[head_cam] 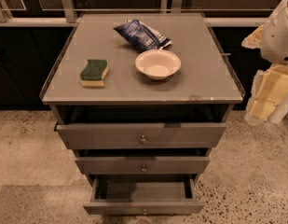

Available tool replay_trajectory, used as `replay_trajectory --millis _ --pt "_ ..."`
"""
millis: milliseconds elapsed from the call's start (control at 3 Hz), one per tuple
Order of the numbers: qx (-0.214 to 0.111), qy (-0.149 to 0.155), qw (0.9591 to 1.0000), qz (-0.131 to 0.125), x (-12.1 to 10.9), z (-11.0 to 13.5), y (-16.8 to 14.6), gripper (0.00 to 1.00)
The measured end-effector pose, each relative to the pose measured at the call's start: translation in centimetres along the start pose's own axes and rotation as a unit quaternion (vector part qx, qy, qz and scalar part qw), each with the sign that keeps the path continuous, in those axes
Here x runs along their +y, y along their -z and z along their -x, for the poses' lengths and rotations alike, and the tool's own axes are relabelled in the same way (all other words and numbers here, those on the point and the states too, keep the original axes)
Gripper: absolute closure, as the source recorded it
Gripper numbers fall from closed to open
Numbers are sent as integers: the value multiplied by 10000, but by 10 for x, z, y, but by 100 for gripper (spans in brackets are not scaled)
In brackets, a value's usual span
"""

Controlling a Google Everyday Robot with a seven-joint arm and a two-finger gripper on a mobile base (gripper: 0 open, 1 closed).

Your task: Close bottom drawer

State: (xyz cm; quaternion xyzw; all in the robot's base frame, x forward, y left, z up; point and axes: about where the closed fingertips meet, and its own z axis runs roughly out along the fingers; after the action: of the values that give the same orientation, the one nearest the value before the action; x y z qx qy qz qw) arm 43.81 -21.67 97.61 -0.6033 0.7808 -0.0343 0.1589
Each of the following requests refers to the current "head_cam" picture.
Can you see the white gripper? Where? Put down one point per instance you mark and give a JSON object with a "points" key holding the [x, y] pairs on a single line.
{"points": [[278, 42]]}

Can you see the grey bottom drawer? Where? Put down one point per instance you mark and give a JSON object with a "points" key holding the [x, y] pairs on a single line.
{"points": [[138, 195]]}

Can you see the grey drawer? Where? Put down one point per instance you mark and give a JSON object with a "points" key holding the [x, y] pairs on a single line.
{"points": [[142, 162], [138, 195], [140, 135]]}

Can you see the grey drawer cabinet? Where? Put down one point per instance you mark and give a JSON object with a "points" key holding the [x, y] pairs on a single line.
{"points": [[204, 90]]}

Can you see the grey top drawer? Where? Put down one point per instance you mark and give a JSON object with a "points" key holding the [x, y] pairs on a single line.
{"points": [[140, 135]]}

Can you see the grey middle drawer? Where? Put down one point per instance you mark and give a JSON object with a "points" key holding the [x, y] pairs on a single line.
{"points": [[142, 162]]}

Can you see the white pole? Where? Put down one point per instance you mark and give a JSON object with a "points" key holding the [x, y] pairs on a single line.
{"points": [[280, 112]]}

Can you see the white bowl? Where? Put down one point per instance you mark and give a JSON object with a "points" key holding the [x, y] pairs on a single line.
{"points": [[158, 64]]}

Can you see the blue chip bag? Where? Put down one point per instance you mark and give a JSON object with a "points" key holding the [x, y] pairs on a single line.
{"points": [[142, 36]]}

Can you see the green yellow sponge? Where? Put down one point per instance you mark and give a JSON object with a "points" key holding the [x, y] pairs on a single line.
{"points": [[94, 73]]}

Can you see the metal railing frame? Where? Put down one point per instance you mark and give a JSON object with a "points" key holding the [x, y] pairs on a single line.
{"points": [[218, 13]]}

